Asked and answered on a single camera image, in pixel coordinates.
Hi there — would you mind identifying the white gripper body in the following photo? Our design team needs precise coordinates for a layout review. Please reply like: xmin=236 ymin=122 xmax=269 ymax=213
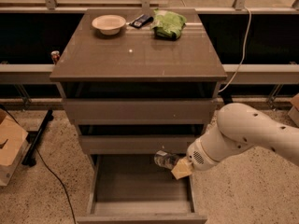
xmin=186 ymin=138 xmax=218 ymax=171

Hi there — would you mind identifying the silver redbull can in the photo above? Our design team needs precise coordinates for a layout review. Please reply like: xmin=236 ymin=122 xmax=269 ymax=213
xmin=154 ymin=150 xmax=180 ymax=170

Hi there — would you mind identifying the white paper bowl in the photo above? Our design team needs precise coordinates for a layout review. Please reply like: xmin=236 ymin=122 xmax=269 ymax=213
xmin=92 ymin=15 xmax=126 ymax=35

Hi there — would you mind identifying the dark blue snack packet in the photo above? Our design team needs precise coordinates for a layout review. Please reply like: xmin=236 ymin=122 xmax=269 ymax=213
xmin=129 ymin=14 xmax=153 ymax=29

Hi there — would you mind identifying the cardboard box at right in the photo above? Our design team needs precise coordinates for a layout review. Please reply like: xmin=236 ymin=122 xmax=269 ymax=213
xmin=288 ymin=93 xmax=299 ymax=127

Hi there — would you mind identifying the cardboard box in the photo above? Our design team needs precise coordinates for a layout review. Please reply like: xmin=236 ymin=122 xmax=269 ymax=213
xmin=288 ymin=93 xmax=299 ymax=127
xmin=0 ymin=110 xmax=28 ymax=186

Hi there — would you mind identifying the grey middle drawer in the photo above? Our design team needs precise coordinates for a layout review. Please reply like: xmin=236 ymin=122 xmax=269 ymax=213
xmin=78 ymin=124 xmax=204 ymax=154

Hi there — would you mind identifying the grey drawer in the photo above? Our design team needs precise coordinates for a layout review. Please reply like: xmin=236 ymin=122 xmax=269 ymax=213
xmin=59 ymin=81 xmax=219 ymax=125
xmin=78 ymin=124 xmax=204 ymax=154

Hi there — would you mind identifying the open bottom drawer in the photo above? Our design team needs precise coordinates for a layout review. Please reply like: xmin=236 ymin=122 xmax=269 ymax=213
xmin=77 ymin=155 xmax=207 ymax=224

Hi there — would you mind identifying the black bracket post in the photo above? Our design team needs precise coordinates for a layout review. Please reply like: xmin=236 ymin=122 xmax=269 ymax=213
xmin=220 ymin=86 xmax=233 ymax=105

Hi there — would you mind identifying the black floor cable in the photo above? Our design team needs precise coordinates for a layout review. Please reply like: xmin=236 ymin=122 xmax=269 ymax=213
xmin=0 ymin=104 xmax=78 ymax=224

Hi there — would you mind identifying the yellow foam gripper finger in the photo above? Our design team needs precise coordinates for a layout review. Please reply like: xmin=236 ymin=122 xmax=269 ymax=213
xmin=171 ymin=157 xmax=193 ymax=180

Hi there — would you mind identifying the grey drawer cabinet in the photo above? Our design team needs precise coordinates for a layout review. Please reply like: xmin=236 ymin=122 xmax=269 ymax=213
xmin=49 ymin=7 xmax=228 ymax=173

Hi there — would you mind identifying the white cable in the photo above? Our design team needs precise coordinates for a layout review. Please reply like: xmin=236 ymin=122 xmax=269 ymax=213
xmin=218 ymin=7 xmax=252 ymax=94

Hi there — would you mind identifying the green chip bag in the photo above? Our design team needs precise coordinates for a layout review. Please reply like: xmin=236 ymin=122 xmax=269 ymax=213
xmin=150 ymin=9 xmax=187 ymax=40

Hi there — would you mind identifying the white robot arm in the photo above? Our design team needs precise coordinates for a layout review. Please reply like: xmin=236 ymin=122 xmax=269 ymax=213
xmin=171 ymin=103 xmax=299 ymax=179

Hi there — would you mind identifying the black table leg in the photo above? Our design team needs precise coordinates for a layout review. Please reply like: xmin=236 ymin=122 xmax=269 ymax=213
xmin=21 ymin=110 xmax=53 ymax=167

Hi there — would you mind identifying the red soda can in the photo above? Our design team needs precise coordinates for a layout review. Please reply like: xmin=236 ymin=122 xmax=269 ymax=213
xmin=50 ymin=50 xmax=60 ymax=64

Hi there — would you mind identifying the grey top drawer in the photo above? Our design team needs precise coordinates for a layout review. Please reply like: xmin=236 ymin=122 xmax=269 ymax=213
xmin=59 ymin=81 xmax=219 ymax=125

